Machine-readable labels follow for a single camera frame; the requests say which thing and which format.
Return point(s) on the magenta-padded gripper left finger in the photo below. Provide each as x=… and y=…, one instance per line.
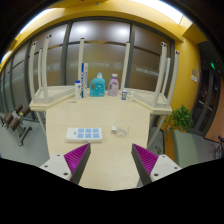
x=56, y=165

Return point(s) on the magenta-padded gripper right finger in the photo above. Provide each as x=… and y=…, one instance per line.
x=164, y=166

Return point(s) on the pale green chair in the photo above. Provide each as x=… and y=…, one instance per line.
x=185, y=148

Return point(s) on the green potted plant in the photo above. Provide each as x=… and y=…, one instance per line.
x=181, y=119

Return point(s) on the upturned white table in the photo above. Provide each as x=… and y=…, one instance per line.
x=156, y=103
x=56, y=96

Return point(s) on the white bottle with blue cap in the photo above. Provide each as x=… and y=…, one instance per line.
x=78, y=91

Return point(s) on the small white bottle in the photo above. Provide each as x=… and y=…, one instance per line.
x=131, y=97

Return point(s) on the dark glass door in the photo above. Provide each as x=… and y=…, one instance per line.
x=208, y=100

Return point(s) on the blue detergent bottle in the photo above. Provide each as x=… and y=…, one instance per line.
x=97, y=87

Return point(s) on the tall blue and white box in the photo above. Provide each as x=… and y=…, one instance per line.
x=84, y=80

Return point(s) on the purple detergent bottle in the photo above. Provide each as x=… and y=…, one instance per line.
x=113, y=87

